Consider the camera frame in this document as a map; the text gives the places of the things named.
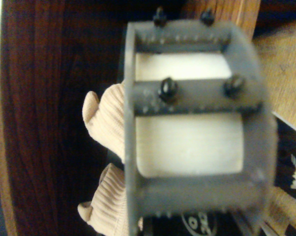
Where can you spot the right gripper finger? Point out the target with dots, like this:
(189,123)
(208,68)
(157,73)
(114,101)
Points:
(194,103)

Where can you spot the black shoe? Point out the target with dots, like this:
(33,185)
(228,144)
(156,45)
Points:
(289,157)

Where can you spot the brown shoe rack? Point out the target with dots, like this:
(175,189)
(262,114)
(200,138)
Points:
(52,110)

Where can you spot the beige shoe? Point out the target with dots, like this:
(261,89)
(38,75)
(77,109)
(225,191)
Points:
(106,204)
(108,120)

